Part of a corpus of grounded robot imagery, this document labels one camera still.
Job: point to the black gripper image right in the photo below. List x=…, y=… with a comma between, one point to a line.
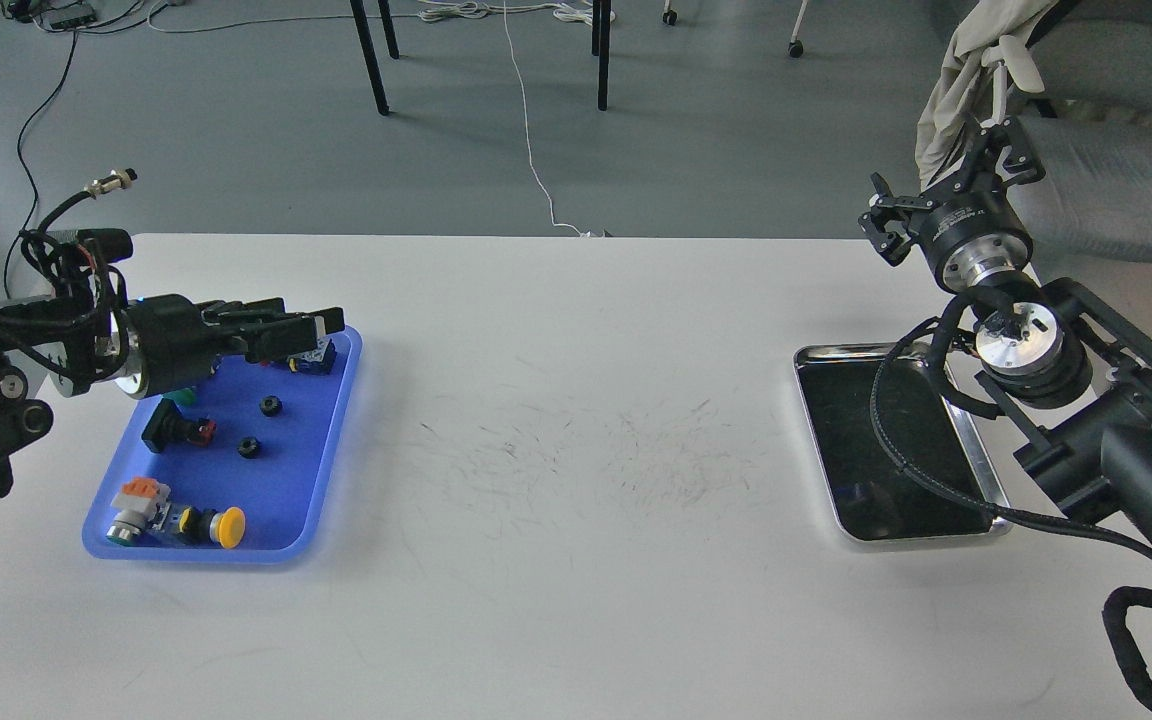
x=974, y=234

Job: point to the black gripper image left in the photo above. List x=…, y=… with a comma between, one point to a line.
x=173, y=344

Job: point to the small black gear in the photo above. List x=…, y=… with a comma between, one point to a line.
x=249, y=447
x=270, y=406

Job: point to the blue plastic tray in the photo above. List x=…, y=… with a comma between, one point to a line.
x=281, y=491

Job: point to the silver metal tray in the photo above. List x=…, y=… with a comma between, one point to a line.
x=854, y=411

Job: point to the green mushroom push button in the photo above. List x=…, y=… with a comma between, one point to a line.
x=185, y=397

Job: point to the grey office chair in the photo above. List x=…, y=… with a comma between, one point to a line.
x=1091, y=216

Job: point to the green button with orange block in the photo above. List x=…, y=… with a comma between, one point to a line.
x=139, y=504

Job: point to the black table leg left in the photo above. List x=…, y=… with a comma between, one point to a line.
x=368, y=48

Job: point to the black table leg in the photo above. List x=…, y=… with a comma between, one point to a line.
x=368, y=48
x=601, y=22

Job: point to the black table leg right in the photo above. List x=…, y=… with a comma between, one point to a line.
x=601, y=22

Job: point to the red push button switch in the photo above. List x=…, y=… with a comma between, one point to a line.
x=318, y=361

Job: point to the black knob selector switch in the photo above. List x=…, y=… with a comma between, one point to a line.
x=167, y=426

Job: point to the yellow push button switch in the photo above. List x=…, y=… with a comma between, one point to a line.
x=189, y=526

